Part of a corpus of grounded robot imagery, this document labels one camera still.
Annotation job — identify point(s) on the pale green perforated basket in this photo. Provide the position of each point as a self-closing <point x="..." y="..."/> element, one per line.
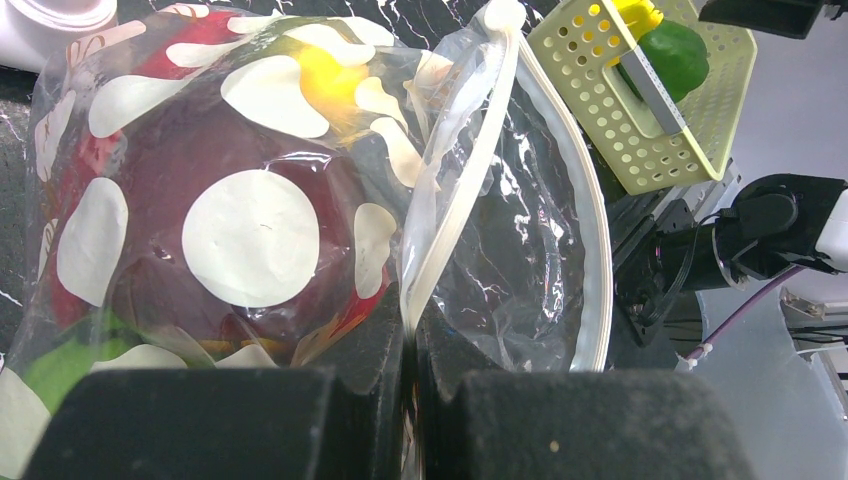
<point x="648" y="140"/>

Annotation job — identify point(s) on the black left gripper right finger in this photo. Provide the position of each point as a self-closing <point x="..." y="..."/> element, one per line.
<point x="479" y="421"/>

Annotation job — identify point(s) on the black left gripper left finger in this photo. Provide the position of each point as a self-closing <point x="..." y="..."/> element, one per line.
<point x="339" y="417"/>

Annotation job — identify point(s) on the fake green pepper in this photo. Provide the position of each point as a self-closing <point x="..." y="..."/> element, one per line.
<point x="677" y="53"/>

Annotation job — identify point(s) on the fake yellow lemon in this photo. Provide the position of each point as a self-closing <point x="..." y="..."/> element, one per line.
<point x="329" y="88"/>

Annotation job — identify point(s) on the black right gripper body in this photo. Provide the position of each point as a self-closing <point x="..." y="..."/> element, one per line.
<point x="787" y="18"/>

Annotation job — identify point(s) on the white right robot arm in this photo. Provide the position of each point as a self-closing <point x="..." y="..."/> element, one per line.
<point x="775" y="225"/>

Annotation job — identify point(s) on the fake dark red apple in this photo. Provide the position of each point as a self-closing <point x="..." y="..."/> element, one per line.
<point x="233" y="228"/>

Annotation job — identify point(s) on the clear polka dot zip bag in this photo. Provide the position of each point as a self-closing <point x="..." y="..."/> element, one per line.
<point x="479" y="200"/>

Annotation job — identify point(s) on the fake green apple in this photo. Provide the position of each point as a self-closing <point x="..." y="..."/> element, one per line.
<point x="72" y="355"/>

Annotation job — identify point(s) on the yellow fake banana bunch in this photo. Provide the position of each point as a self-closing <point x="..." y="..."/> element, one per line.
<point x="640" y="16"/>

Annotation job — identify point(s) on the white pvc pipe frame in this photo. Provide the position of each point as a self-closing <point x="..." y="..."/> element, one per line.
<point x="31" y="30"/>

